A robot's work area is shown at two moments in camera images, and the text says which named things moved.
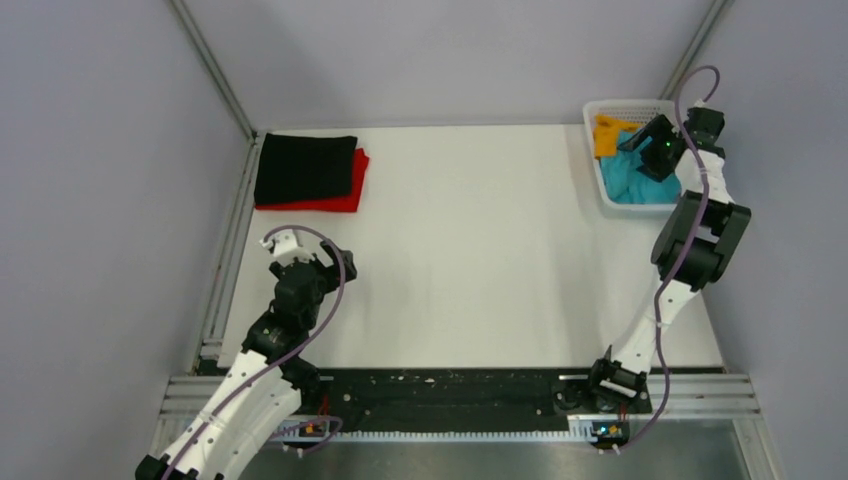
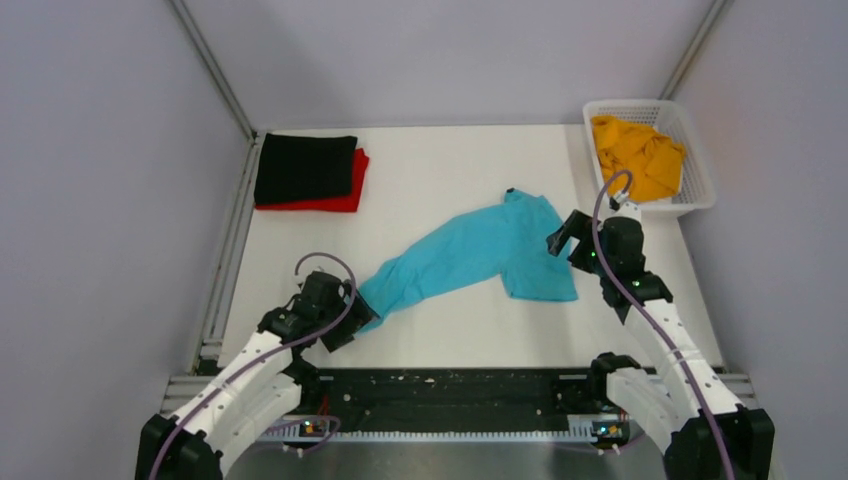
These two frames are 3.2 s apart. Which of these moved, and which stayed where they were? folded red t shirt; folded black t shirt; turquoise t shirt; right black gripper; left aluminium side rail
Moved: turquoise t shirt; right black gripper
Stayed: folded black t shirt; folded red t shirt; left aluminium side rail
